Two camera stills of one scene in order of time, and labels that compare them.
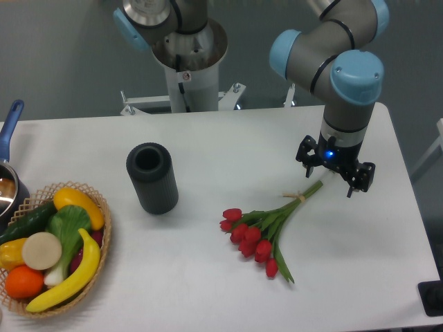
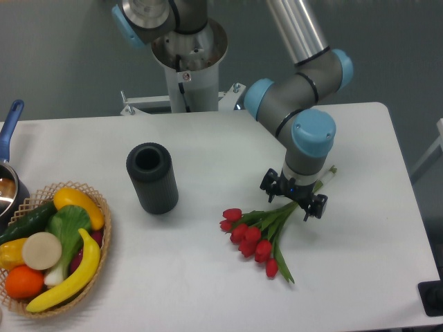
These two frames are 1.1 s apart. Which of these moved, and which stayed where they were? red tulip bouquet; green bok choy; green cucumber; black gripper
Moved: black gripper
Stayed: green cucumber; red tulip bouquet; green bok choy
